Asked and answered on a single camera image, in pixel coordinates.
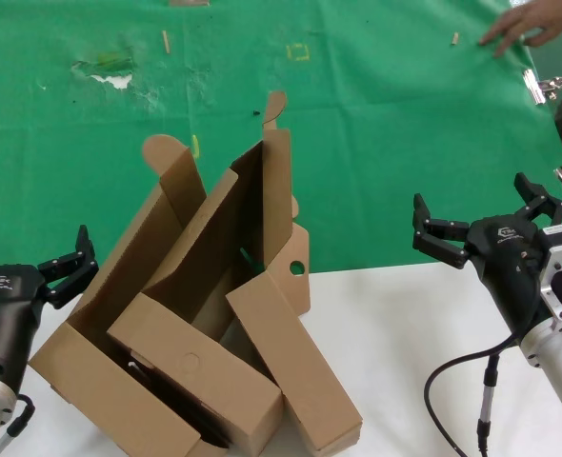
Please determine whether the person bare hand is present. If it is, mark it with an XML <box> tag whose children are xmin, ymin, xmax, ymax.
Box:
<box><xmin>478</xmin><ymin>0</ymin><xmax>562</xmax><ymax>59</ymax></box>

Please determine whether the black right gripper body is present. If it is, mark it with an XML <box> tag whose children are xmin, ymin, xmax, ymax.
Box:
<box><xmin>465</xmin><ymin>213</ymin><xmax>548</xmax><ymax>335</ymax></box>

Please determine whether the large open cardboard box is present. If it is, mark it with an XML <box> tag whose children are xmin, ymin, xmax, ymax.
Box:
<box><xmin>28</xmin><ymin>134</ymin><xmax>286</xmax><ymax>457</ymax></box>

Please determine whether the small cardboard box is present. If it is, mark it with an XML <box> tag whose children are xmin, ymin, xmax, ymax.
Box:
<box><xmin>225</xmin><ymin>89</ymin><xmax>364</xmax><ymax>457</ymax></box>

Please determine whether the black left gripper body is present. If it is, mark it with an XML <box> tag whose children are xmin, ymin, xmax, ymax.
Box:
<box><xmin>0</xmin><ymin>263</ymin><xmax>50</xmax><ymax>389</ymax></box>

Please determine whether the cable with silver connector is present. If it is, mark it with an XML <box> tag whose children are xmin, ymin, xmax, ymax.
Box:
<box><xmin>475</xmin><ymin>354</ymin><xmax>501</xmax><ymax>457</ymax></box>

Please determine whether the green table cloth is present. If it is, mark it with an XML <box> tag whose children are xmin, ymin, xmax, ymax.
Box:
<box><xmin>0</xmin><ymin>0</ymin><xmax>562</xmax><ymax>287</ymax></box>

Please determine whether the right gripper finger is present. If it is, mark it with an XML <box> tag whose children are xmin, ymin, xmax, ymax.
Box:
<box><xmin>411</xmin><ymin>192</ymin><xmax>472</xmax><ymax>268</ymax></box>
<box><xmin>513</xmin><ymin>171</ymin><xmax>562</xmax><ymax>228</ymax></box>

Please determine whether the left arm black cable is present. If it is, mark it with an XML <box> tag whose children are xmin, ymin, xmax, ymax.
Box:
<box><xmin>0</xmin><ymin>392</ymin><xmax>37</xmax><ymax>457</ymax></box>

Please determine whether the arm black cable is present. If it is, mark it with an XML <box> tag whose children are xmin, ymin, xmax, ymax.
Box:
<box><xmin>0</xmin><ymin>392</ymin><xmax>37</xmax><ymax>457</ymax></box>
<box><xmin>423</xmin><ymin>330</ymin><xmax>525</xmax><ymax>457</ymax></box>

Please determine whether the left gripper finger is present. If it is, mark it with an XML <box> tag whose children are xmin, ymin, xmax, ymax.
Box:
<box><xmin>36</xmin><ymin>224</ymin><xmax>100</xmax><ymax>310</ymax></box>

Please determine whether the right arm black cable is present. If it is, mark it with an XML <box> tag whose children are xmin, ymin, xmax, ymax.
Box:
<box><xmin>423</xmin><ymin>330</ymin><xmax>525</xmax><ymax>457</ymax></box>

